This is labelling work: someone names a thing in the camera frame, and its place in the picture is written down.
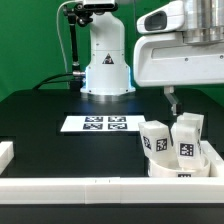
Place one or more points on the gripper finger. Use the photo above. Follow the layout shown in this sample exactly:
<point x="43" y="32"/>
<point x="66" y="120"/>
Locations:
<point x="169" y="92"/>

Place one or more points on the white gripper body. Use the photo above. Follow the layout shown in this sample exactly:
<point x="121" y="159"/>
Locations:
<point x="164" y="60"/>

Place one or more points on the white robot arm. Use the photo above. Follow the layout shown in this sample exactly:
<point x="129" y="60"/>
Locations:
<point x="108" y="75"/>

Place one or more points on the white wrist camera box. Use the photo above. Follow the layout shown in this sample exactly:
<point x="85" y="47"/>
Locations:
<point x="167" y="18"/>

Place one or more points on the white U-shaped fence wall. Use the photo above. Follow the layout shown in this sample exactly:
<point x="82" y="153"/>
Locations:
<point x="118" y="190"/>

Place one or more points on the white marker base plate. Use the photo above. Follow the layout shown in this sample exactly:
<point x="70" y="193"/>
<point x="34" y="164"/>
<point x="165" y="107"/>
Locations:
<point x="102" y="123"/>

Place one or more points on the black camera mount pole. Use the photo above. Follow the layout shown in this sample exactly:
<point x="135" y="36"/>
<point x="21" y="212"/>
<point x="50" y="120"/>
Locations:
<point x="76" y="16"/>

